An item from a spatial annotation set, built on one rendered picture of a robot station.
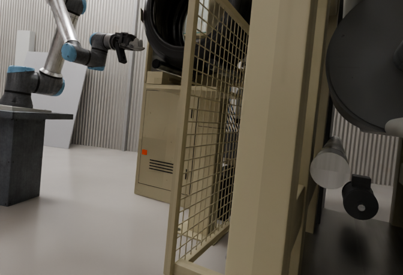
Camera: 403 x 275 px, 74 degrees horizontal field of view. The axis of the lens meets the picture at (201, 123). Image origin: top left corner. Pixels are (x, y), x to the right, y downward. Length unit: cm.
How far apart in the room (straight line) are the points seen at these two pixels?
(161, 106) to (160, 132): 20
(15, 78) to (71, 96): 254
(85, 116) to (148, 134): 281
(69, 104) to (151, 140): 263
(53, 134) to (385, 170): 472
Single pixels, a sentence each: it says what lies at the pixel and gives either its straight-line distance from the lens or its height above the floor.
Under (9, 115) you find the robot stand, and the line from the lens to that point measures 185.
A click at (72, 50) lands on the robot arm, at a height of 95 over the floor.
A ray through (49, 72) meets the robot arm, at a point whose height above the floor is 88.
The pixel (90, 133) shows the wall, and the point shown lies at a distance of 481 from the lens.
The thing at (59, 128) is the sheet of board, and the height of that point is 28.
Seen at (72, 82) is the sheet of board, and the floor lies 100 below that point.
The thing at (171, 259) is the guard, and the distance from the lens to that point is 67.
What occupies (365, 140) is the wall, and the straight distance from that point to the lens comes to 421.
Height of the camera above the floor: 68
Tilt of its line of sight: 2 degrees down
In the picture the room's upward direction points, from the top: 6 degrees clockwise
